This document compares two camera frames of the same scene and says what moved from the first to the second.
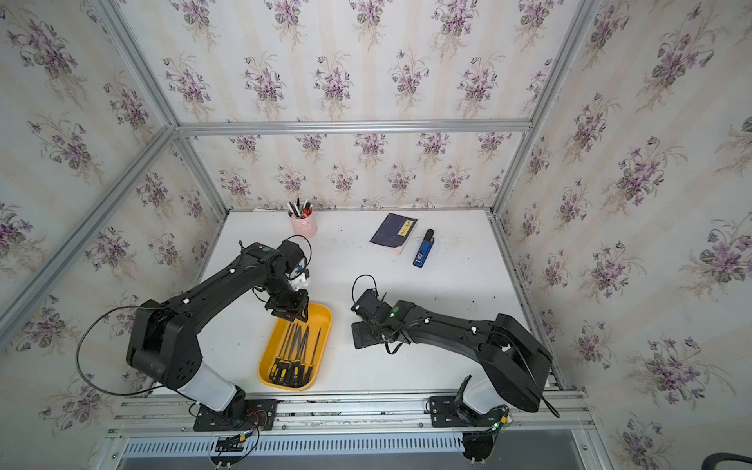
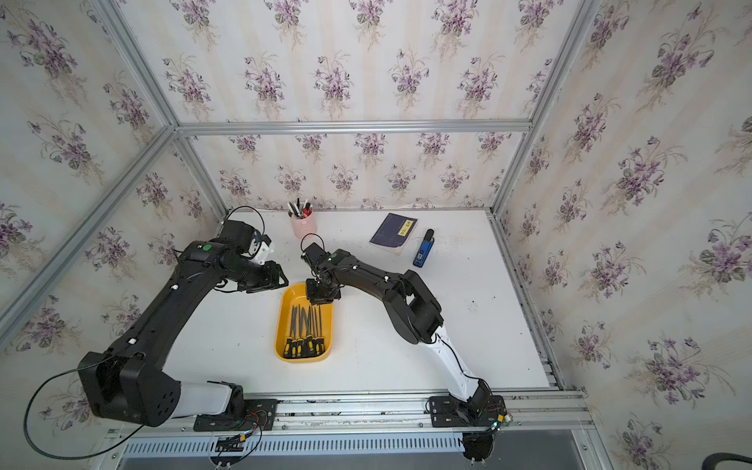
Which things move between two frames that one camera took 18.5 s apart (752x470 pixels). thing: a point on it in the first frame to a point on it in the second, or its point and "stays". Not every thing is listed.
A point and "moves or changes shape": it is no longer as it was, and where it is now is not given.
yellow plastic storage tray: (292, 352) moves or changes shape
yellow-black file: (307, 375) to (320, 341)
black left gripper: (298, 310) to (270, 277)
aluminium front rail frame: (158, 417) stays
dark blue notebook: (395, 231) stays
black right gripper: (363, 340) to (312, 299)
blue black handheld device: (424, 250) stays
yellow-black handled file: (292, 364) moves or changes shape
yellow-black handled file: (296, 366) to (309, 338)
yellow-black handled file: (275, 367) to (288, 351)
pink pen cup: (304, 221) stays
